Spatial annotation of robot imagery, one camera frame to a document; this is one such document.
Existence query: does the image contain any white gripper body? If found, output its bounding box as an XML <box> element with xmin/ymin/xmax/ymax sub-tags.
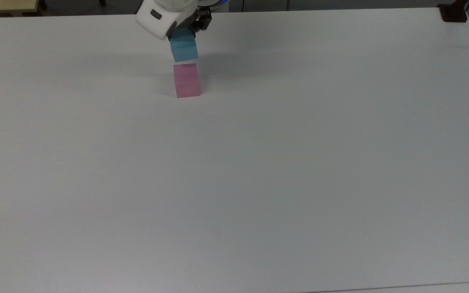
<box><xmin>135</xmin><ymin>0</ymin><xmax>199</xmax><ymax>41</ymax></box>

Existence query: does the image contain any blue cube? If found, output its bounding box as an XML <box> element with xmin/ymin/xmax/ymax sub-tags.
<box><xmin>170</xmin><ymin>28</ymin><xmax>199</xmax><ymax>63</ymax></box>

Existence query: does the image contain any pink cube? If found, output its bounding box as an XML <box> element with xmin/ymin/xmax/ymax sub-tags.
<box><xmin>173</xmin><ymin>63</ymin><xmax>201</xmax><ymax>98</ymax></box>

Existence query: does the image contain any yellow wooden table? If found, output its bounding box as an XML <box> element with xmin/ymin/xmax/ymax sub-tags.
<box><xmin>0</xmin><ymin>0</ymin><xmax>48</xmax><ymax>17</ymax></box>

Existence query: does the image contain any black clamp mount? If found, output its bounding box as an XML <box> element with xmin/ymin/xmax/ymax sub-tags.
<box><xmin>437</xmin><ymin>0</ymin><xmax>469</xmax><ymax>22</ymax></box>

